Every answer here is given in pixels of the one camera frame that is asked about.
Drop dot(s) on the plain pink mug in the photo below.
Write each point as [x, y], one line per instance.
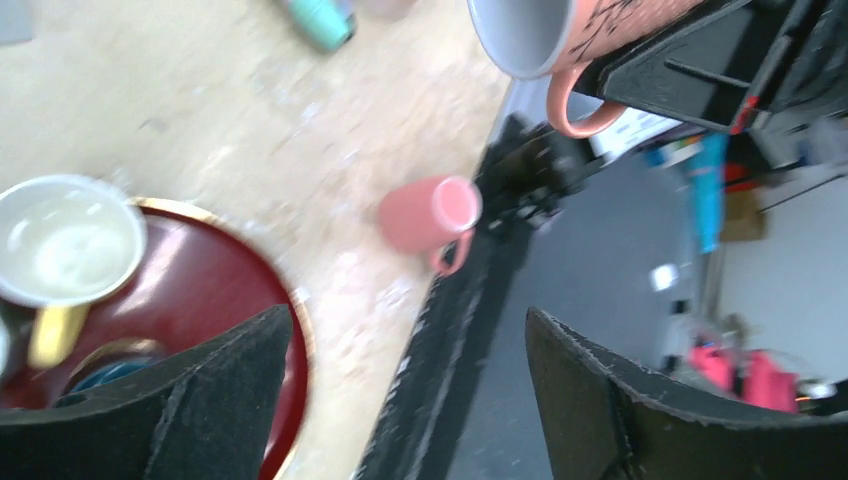
[434, 216]

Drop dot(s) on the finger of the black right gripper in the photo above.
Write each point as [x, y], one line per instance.
[718, 67]

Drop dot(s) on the patterned pink mug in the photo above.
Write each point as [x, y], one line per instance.
[527, 39]

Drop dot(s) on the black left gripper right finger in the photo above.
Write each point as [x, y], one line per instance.
[607, 417]

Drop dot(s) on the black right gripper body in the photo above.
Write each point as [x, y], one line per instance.
[810, 82]

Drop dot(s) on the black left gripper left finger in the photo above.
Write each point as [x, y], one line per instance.
[205, 413]

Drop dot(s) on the red round tray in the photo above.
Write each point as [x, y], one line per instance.
[197, 281]

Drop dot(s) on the yellow mug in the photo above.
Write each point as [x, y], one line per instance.
[67, 242]

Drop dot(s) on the black base bar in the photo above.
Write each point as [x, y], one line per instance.
[423, 417]

